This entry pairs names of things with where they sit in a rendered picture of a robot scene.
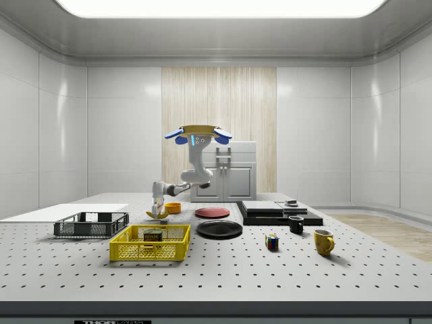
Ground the white cabinet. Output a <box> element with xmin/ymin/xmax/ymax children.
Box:
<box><xmin>189</xmin><ymin>140</ymin><xmax>258</xmax><ymax>204</ymax></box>

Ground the black plate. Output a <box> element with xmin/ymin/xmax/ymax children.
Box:
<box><xmin>196</xmin><ymin>219</ymin><xmax>244</xmax><ymax>240</ymax></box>

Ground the red plate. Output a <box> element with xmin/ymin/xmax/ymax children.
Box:
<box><xmin>194</xmin><ymin>207</ymin><xmax>231</xmax><ymax>219</ymax></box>

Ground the dark grey basket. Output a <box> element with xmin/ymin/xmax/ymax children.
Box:
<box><xmin>53</xmin><ymin>211</ymin><xmax>130</xmax><ymax>240</ymax></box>

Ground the black mug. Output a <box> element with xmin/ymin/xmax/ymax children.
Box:
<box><xmin>288</xmin><ymin>215</ymin><xmax>305</xmax><ymax>235</ymax></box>

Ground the white board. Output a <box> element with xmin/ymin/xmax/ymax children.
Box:
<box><xmin>0</xmin><ymin>202</ymin><xmax>130</xmax><ymax>223</ymax></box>

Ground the black stove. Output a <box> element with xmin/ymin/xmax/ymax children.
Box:
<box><xmin>234</xmin><ymin>199</ymin><xmax>325</xmax><ymax>227</ymax></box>

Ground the yellow mug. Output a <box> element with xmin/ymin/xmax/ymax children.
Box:
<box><xmin>313</xmin><ymin>229</ymin><xmax>336</xmax><ymax>256</ymax></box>

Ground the flat-sided can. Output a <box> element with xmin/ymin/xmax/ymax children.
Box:
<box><xmin>142</xmin><ymin>229</ymin><xmax>163</xmax><ymax>243</ymax></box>

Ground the puzzle cube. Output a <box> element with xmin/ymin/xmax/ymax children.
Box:
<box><xmin>264</xmin><ymin>233</ymin><xmax>281</xmax><ymax>251</ymax></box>

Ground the yellow basket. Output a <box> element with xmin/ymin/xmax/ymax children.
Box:
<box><xmin>109</xmin><ymin>223</ymin><xmax>192</xmax><ymax>262</ymax></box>

